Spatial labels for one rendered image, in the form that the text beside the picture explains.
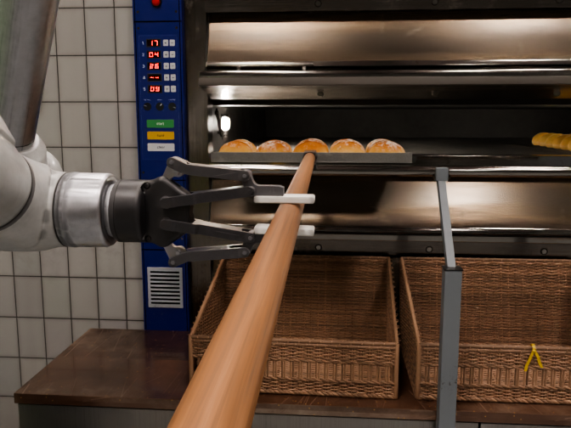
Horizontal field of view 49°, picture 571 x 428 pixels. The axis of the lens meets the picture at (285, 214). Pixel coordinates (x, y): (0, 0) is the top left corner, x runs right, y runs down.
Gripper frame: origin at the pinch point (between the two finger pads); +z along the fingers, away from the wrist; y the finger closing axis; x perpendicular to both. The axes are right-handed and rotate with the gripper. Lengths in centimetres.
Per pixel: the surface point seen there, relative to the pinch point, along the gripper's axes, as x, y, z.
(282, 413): -77, 64, -5
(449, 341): -71, 41, 35
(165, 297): -130, 51, -49
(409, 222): -130, 23, 32
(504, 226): -129, 23, 62
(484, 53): -130, -30, 53
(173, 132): -130, -5, -45
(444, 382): -71, 52, 34
